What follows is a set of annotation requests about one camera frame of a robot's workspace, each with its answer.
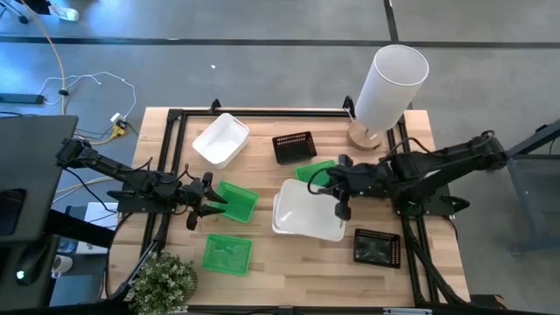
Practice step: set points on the black computer mouse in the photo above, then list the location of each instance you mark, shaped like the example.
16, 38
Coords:
28, 262

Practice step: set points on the black power strip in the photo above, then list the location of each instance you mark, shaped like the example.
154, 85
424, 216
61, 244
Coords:
19, 98

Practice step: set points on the round wooden lamp base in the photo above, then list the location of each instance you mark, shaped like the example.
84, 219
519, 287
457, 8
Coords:
361, 140

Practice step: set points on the white charger plug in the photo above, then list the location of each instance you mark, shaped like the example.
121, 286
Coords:
116, 117

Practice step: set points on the black metal table frame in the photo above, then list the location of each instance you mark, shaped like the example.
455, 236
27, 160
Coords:
280, 113

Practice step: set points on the green plastic basket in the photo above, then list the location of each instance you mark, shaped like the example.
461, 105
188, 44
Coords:
227, 254
240, 203
312, 171

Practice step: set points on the white box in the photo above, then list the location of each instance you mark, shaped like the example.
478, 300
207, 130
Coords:
101, 214

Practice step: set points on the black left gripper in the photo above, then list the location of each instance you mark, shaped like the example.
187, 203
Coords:
192, 194

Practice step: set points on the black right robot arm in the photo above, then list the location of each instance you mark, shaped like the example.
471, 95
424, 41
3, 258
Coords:
437, 168

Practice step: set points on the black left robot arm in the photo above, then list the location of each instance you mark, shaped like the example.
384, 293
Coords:
122, 172

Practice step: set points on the blue-grey metal cart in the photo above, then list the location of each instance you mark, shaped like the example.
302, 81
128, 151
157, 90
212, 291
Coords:
534, 192

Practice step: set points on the white mug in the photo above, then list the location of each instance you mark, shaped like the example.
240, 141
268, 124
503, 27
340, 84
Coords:
61, 264

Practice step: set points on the potted plant with white flowers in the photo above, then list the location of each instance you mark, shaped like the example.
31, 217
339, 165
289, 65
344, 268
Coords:
162, 284

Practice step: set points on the black plastic basket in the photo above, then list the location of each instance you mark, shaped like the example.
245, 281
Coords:
376, 248
294, 149

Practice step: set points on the white plastic bin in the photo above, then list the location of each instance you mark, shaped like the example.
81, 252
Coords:
302, 214
221, 140

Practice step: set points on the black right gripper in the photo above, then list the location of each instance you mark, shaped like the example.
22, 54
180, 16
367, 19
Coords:
356, 181

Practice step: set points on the person's shoe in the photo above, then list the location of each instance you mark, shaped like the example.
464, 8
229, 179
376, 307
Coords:
65, 13

